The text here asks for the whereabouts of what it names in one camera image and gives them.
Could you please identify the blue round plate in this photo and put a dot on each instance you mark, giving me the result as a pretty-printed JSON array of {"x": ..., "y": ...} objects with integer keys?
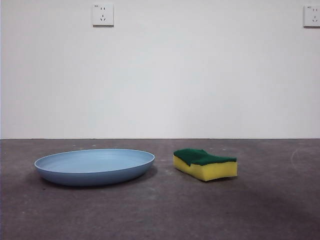
[{"x": 95, "y": 175}]

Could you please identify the yellow sponge with green pad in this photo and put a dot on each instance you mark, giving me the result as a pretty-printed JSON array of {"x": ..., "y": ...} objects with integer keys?
[{"x": 215, "y": 172}]

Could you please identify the white wall socket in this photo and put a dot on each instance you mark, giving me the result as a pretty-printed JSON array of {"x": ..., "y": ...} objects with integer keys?
[
  {"x": 103, "y": 15},
  {"x": 312, "y": 16}
]

